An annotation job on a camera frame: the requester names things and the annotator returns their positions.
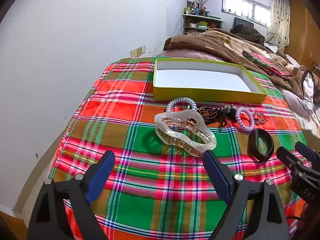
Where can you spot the wall outlet plate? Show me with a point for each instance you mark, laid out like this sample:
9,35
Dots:
138,51

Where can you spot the white crumpled cloth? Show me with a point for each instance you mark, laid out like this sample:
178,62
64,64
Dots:
297,102

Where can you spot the yellow-green shallow cardboard box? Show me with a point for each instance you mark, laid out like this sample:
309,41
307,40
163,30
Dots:
200,80

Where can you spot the brown fleece blanket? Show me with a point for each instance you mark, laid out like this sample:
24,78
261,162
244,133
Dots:
200,42

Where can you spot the black clip with pink ball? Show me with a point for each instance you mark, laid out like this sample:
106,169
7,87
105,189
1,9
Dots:
227,108

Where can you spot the pink quilt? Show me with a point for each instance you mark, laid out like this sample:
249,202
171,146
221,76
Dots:
185,54

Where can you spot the bottles and jars on shelf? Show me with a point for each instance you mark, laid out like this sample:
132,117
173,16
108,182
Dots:
196,10

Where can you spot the black wristband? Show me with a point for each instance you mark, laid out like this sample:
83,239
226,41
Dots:
261,158

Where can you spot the black television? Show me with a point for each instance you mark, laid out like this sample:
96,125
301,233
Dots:
243,23

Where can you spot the patterned curtain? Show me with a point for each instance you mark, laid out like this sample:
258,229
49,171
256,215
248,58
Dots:
277,17

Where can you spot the folded plaid cloth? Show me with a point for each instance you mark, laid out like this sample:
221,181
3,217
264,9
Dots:
267,63

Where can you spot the small brown lace hair ornament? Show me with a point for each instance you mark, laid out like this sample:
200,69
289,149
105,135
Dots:
260,118

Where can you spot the plaid bed sheet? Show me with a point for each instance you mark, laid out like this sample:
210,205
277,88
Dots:
140,140

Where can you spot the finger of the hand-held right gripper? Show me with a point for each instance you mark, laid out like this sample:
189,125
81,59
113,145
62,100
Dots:
306,151
287,157

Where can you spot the wooden shelf unit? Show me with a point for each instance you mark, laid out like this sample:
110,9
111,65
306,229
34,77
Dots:
186,25

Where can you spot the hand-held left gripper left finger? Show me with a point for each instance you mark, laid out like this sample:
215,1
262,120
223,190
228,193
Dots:
100,177

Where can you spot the dark clothing pile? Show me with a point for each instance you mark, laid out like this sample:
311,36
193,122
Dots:
250,33

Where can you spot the brown rhinestone hair clip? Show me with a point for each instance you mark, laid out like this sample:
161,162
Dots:
206,111

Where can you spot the pearly white hair claw clip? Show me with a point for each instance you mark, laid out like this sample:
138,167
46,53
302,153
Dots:
163,117

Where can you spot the window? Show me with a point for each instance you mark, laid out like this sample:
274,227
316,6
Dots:
245,7

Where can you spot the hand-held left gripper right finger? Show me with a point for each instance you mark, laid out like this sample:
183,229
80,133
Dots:
217,177

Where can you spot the wooden wardrobe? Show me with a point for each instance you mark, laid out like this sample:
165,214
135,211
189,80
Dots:
302,35

